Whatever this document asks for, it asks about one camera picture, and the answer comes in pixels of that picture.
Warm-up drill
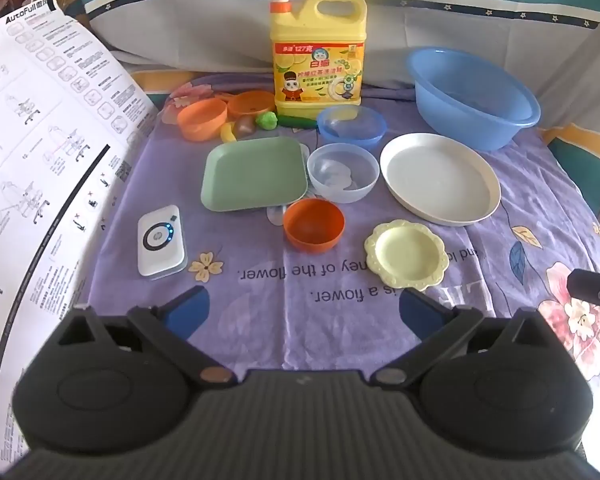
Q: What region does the white printed instruction sheet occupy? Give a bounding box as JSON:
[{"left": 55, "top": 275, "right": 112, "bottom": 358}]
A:
[{"left": 0, "top": 0, "right": 161, "bottom": 461}]

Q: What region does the clear plastic bowl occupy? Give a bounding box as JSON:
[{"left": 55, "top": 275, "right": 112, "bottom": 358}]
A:
[{"left": 307, "top": 142, "right": 381, "bottom": 204}]

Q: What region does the toy cucumber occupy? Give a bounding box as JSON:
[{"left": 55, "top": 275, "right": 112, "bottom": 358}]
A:
[{"left": 277, "top": 113, "right": 318, "bottom": 130}]

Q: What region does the large blue plastic basin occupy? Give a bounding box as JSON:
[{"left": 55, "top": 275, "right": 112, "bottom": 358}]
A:
[{"left": 406, "top": 46, "right": 542, "bottom": 152}]

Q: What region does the small blue translucent bowl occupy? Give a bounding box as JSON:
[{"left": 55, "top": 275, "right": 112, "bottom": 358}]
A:
[{"left": 316, "top": 106, "right": 387, "bottom": 150}]

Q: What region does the teal yellow bedsheet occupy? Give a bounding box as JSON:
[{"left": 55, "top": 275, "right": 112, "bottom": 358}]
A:
[{"left": 542, "top": 125, "right": 600, "bottom": 203}]

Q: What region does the light orange handled bowl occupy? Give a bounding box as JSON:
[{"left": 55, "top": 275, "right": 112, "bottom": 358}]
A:
[{"left": 177, "top": 98, "right": 229, "bottom": 142}]

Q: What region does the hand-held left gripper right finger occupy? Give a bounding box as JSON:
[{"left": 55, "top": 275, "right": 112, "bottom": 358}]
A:
[{"left": 372, "top": 287, "right": 561, "bottom": 388}]

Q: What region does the yellow detergent pump bottle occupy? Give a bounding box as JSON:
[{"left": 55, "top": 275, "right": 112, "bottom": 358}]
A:
[{"left": 259, "top": 0, "right": 368, "bottom": 117}]

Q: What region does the white oval plate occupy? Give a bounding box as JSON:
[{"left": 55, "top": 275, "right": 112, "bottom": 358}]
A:
[{"left": 380, "top": 132, "right": 502, "bottom": 227}]

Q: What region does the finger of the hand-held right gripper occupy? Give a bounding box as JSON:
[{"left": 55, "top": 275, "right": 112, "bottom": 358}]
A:
[{"left": 566, "top": 269, "right": 600, "bottom": 333}]

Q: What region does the shallow orange bowl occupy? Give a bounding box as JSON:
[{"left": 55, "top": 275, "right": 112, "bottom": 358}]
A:
[{"left": 226, "top": 91, "right": 277, "bottom": 120}]

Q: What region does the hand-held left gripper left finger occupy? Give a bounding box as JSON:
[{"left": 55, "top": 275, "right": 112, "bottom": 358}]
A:
[{"left": 55, "top": 285, "right": 238, "bottom": 386}]

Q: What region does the deep orange bowl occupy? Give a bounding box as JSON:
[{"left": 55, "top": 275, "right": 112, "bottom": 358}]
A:
[{"left": 283, "top": 198, "right": 345, "bottom": 254}]

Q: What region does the purple floral printed cloth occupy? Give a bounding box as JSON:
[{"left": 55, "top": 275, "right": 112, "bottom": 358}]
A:
[{"left": 82, "top": 72, "right": 600, "bottom": 361}]

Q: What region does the yellow flower-rimmed plate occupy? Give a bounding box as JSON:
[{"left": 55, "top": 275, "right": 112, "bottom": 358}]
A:
[{"left": 364, "top": 219, "right": 448, "bottom": 292}]

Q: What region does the teal grey star-striped pillow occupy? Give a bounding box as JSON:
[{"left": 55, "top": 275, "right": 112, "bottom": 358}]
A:
[{"left": 72, "top": 0, "right": 600, "bottom": 86}]

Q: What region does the green square plate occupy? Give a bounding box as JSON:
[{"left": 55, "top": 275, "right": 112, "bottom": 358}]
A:
[{"left": 201, "top": 136, "right": 309, "bottom": 212}]

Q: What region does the white power bank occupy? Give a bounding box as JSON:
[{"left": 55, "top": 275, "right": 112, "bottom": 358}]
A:
[{"left": 137, "top": 205, "right": 188, "bottom": 279}]

